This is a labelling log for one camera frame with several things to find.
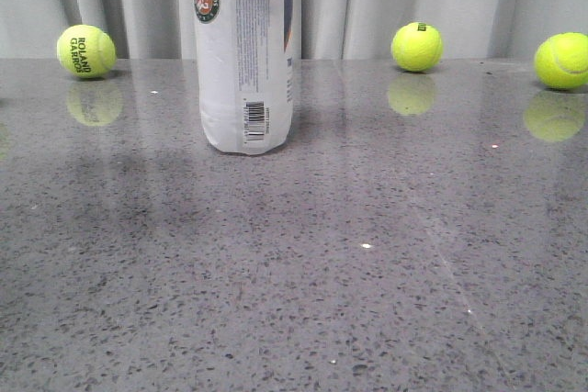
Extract white tennis ball can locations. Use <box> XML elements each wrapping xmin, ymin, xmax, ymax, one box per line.
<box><xmin>193</xmin><ymin>0</ymin><xmax>294</xmax><ymax>155</ymax></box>

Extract Wilson tennis ball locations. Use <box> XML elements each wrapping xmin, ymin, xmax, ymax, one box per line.
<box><xmin>390</xmin><ymin>22</ymin><xmax>443</xmax><ymax>72</ymax></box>

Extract Roland Garros tennis ball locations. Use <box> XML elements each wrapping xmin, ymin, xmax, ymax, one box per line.
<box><xmin>56</xmin><ymin>25</ymin><xmax>118</xmax><ymax>79</ymax></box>

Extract yellow tennis ball far right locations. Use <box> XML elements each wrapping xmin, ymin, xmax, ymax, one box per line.
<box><xmin>534</xmin><ymin>32</ymin><xmax>587</xmax><ymax>90</ymax></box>

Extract grey pleated curtain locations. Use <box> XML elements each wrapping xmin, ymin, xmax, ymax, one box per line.
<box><xmin>1</xmin><ymin>0</ymin><xmax>587</xmax><ymax>60</ymax></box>

